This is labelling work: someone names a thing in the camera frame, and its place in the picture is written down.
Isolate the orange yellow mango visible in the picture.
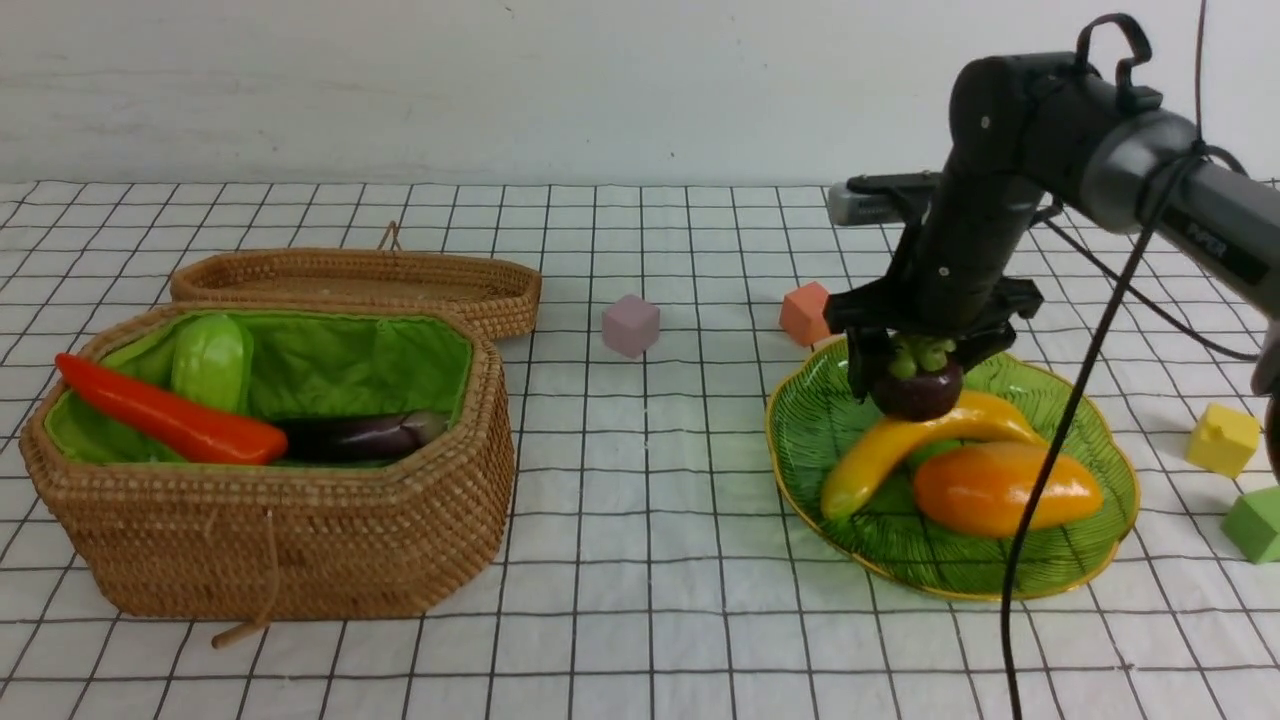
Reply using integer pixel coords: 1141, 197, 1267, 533
911, 441, 1105, 539

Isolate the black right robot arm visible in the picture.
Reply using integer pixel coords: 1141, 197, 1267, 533
824, 53, 1279, 400

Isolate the woven rattan basket lid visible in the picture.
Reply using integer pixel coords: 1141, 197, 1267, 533
169, 222, 541, 340

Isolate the green foam cube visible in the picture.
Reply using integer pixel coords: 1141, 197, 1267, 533
1222, 486, 1280, 564

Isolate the orange carrot with leaves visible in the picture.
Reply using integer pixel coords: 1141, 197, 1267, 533
54, 354, 288, 466

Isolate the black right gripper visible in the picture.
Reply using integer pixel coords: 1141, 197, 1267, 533
823, 215, 1044, 404

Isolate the yellow banana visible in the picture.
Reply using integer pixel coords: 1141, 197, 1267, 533
820, 389, 1044, 521

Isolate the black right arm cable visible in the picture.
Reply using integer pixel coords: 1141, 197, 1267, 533
1000, 0, 1261, 720

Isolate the pink foam cube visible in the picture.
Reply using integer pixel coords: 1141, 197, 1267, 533
602, 293, 660, 357

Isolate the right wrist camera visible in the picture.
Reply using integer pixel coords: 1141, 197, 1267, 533
827, 172, 1061, 227

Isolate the green bitter gourd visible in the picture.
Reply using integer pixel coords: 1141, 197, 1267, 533
170, 314, 255, 415

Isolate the purple eggplant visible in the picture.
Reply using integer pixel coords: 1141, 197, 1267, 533
273, 410, 451, 464

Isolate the green leaf glass plate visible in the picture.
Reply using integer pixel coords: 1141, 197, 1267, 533
765, 340, 1142, 601

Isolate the woven rattan basket green lining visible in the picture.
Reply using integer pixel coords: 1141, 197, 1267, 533
19, 304, 517, 621

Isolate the orange foam cube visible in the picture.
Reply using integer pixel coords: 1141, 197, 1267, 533
778, 282, 831, 347

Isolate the dark purple mangosteen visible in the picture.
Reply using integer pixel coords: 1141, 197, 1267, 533
870, 333, 964, 421

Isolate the yellow foam cube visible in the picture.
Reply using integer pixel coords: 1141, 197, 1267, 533
1184, 404, 1262, 479

